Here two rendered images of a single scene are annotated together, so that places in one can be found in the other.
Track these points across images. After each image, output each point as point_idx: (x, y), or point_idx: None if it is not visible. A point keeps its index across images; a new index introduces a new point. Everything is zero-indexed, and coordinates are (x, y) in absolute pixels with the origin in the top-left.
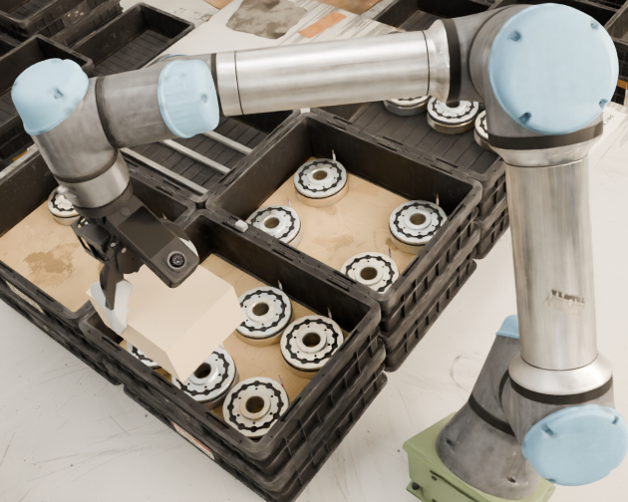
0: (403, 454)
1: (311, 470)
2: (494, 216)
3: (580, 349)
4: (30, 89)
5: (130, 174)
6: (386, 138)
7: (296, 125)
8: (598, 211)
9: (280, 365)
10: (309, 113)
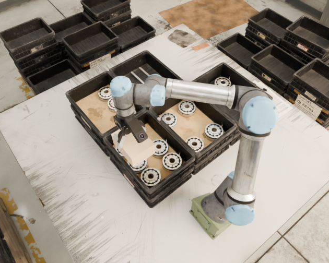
0: (190, 200)
1: (162, 198)
2: (238, 134)
3: (248, 189)
4: (116, 85)
5: None
6: None
7: None
8: (272, 139)
9: (160, 165)
10: None
